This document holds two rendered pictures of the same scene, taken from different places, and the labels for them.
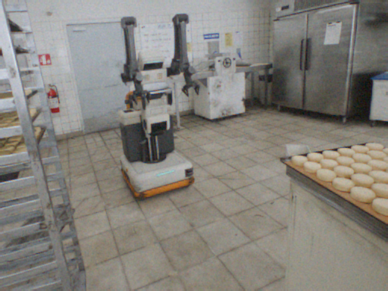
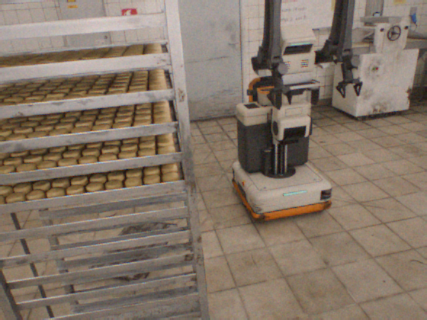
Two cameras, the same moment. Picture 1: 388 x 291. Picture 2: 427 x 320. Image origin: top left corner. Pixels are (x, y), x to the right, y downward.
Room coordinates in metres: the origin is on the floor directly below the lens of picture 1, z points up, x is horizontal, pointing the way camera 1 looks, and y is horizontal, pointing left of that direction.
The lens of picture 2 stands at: (-0.11, 0.21, 1.52)
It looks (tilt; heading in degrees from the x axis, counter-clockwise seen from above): 25 degrees down; 8
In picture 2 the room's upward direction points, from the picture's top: 4 degrees counter-clockwise
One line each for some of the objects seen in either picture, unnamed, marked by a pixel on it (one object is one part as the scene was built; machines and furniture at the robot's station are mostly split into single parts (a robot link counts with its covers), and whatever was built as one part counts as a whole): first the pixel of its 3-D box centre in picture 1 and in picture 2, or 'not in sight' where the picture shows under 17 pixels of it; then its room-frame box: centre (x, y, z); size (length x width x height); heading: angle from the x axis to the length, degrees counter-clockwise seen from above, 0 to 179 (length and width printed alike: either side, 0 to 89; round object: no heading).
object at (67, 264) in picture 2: (9, 236); (127, 255); (1.08, 0.80, 0.51); 0.64 x 0.03 x 0.03; 105
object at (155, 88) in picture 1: (156, 95); (296, 90); (2.13, -0.06, 0.99); 0.28 x 0.16 x 0.22; 108
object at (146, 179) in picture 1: (154, 168); (277, 184); (2.41, 0.03, 0.16); 0.67 x 0.64 x 0.25; 18
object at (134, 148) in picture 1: (147, 129); (274, 131); (2.50, 0.06, 0.59); 0.55 x 0.34 x 0.83; 108
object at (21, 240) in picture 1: (37, 231); (136, 247); (1.75, 1.06, 0.02); 0.60 x 0.40 x 0.03; 171
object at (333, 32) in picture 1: (332, 33); not in sight; (3.69, -2.78, 1.39); 0.22 x 0.03 x 0.31; 18
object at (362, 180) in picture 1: (361, 180); not in sight; (0.62, -0.59, 0.91); 0.05 x 0.05 x 0.02
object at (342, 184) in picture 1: (342, 184); not in sight; (0.61, -0.53, 0.91); 0.05 x 0.05 x 0.02
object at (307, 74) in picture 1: (322, 56); not in sight; (4.22, -3.05, 1.03); 1.40 x 0.90 x 2.05; 18
